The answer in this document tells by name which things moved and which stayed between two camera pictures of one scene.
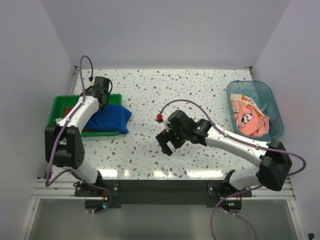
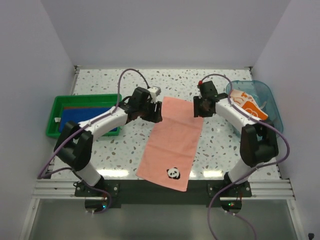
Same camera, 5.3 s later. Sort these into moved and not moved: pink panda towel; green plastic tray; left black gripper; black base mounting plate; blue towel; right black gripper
Moved: blue towel; right black gripper; left black gripper; pink panda towel
Not moved: green plastic tray; black base mounting plate
